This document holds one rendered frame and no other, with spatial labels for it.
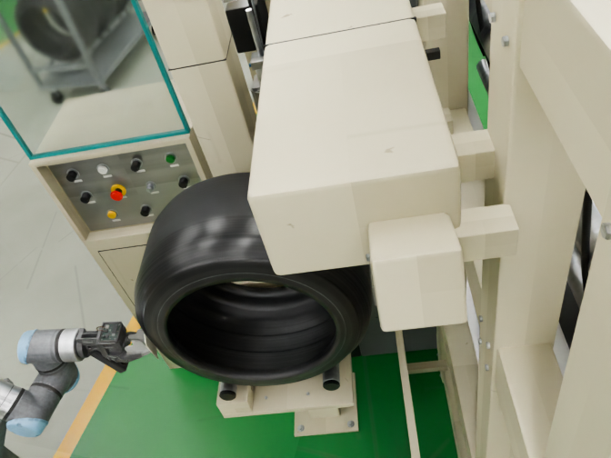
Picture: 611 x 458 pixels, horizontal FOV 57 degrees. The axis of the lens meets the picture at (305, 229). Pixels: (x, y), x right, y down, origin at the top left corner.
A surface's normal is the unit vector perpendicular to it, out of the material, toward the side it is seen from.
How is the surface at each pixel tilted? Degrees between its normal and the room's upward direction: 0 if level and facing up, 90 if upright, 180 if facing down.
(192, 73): 90
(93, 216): 90
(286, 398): 0
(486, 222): 0
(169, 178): 90
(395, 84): 0
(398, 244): 18
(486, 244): 90
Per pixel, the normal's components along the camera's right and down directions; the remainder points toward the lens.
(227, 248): -0.10, -0.05
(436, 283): -0.07, 0.45
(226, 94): 0.00, 0.70
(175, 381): -0.19, -0.70
